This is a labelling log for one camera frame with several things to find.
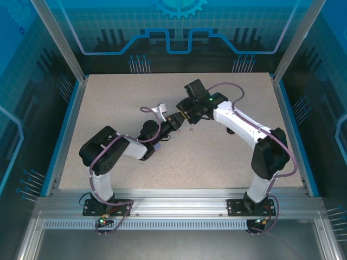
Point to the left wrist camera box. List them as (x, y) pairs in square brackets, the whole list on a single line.
[(162, 108)]

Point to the purple round charging case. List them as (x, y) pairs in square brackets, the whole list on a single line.
[(157, 147)]

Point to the aluminium table side rail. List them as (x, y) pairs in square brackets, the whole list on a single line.
[(73, 113), (286, 113)]

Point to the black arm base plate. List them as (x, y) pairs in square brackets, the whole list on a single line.
[(89, 210), (234, 208)]

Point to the aluminium lower frame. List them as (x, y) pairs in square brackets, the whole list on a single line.
[(173, 243)]

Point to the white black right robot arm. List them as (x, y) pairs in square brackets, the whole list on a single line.
[(238, 122)]

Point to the aluminium frame post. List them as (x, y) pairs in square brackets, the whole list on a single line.
[(63, 40), (296, 40)]

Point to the black round charging case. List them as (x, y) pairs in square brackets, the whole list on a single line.
[(231, 131)]

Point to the aluminium front rail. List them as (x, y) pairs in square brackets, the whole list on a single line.
[(179, 200)]

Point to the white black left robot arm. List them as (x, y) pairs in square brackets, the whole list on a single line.
[(103, 151)]

